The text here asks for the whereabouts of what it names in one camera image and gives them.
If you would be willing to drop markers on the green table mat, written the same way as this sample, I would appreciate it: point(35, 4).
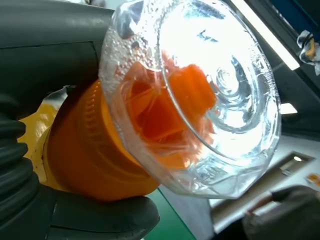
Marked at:
point(170, 222)

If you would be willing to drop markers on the ribbed grey left arm sleeve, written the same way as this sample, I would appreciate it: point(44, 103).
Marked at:
point(15, 165)

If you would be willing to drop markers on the standing person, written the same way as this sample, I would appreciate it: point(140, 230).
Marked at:
point(287, 215)

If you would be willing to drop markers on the orange bottle with clear cap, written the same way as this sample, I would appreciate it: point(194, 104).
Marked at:
point(87, 149)

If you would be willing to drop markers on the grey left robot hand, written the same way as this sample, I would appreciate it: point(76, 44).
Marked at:
point(44, 49)

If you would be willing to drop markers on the long ceiling light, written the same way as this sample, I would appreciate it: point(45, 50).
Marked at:
point(269, 36)

